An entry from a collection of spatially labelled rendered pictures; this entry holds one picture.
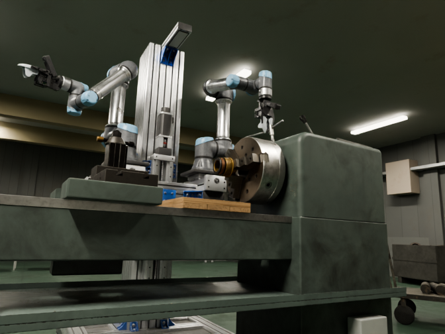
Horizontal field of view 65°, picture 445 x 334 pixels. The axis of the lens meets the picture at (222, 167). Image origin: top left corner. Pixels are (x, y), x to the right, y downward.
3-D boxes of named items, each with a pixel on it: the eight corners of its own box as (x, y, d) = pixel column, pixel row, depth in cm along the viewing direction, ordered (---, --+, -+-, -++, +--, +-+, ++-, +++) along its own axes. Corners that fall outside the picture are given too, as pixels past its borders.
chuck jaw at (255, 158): (251, 163, 166) (267, 153, 156) (252, 173, 164) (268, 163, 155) (232, 160, 160) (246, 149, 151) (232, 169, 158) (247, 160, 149)
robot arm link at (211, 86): (197, 77, 239) (234, 69, 196) (211, 81, 244) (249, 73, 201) (194, 94, 239) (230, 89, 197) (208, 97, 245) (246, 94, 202)
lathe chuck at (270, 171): (239, 205, 181) (241, 146, 186) (279, 203, 154) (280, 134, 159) (224, 204, 176) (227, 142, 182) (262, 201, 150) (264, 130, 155)
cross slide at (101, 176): (123, 197, 158) (124, 187, 158) (157, 187, 121) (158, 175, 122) (80, 193, 148) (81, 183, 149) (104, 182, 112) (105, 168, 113)
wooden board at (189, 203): (207, 215, 173) (208, 207, 173) (250, 213, 142) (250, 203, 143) (148, 212, 158) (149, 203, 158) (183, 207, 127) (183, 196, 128)
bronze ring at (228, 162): (228, 160, 168) (212, 157, 163) (239, 156, 160) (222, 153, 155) (228, 179, 166) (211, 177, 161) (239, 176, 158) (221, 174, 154)
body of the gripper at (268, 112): (264, 121, 202) (265, 101, 205) (274, 117, 195) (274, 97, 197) (253, 118, 198) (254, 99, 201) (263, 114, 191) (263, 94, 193)
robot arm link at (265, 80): (265, 77, 207) (275, 71, 200) (265, 94, 205) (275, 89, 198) (255, 73, 203) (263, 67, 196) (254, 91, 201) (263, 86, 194)
